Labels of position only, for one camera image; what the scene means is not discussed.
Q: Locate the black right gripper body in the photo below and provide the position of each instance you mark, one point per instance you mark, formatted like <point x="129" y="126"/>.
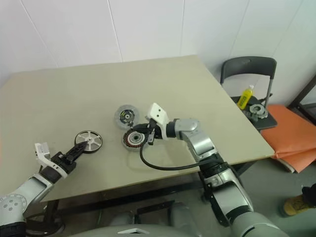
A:
<point x="152" y="130"/>

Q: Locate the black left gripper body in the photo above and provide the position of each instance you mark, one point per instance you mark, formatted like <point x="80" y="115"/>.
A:
<point x="64" y="164"/>

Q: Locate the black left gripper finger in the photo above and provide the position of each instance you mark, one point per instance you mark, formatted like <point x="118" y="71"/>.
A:
<point x="77" y="154"/>
<point x="75" y="150"/>

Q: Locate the round motor housing with windings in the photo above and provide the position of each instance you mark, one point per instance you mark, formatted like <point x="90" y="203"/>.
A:
<point x="133" y="141"/>

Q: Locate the grey round motor lid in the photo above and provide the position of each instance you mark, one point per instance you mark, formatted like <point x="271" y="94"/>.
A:
<point x="123" y="116"/>

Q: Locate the black spoked rotor wheel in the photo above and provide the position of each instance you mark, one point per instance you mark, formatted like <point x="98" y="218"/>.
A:
<point x="93" y="140"/>

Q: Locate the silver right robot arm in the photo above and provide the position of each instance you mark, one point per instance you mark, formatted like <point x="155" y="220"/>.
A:
<point x="201" y="144"/>

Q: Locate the grey metal motor part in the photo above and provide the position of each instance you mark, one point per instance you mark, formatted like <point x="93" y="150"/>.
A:
<point x="256" y="111"/>

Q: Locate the black round floor base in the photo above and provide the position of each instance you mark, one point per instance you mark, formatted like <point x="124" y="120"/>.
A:
<point x="44" y="228"/>

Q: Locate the grey rounded shape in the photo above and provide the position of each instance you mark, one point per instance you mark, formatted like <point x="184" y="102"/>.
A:
<point x="122" y="218"/>

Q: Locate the yellow drink bottle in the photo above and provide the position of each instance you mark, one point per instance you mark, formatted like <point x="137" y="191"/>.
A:
<point x="245" y="98"/>

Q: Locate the grey robot torso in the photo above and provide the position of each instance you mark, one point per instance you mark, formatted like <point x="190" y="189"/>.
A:
<point x="172" y="229"/>

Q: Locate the dark grey folding chair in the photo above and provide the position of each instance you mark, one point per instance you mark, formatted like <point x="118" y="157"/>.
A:
<point x="247" y="66"/>

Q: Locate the orange foam mat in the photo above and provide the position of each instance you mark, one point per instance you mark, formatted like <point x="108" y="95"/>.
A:
<point x="288" y="128"/>
<point x="302" y="161"/>

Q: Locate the yellow shoe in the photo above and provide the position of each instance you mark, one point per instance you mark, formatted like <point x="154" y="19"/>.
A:
<point x="296" y="205"/>

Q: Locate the black trouser leg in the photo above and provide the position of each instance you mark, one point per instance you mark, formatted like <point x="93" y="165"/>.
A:
<point x="309" y="191"/>

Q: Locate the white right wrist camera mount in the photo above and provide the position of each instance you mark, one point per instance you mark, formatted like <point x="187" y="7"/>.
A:
<point x="158" y="112"/>

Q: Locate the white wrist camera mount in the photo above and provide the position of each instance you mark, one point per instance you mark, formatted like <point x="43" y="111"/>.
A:
<point x="158" y="112"/>
<point x="43" y="154"/>

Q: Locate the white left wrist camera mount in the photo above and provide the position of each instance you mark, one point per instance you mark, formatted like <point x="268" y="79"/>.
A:
<point x="43" y="154"/>

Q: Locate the black metal table frame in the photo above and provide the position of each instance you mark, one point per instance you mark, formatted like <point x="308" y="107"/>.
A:
<point x="123" y="195"/>

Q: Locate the dark metal frame with glass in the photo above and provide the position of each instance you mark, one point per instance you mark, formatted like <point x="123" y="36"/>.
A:
<point x="304" y="98"/>

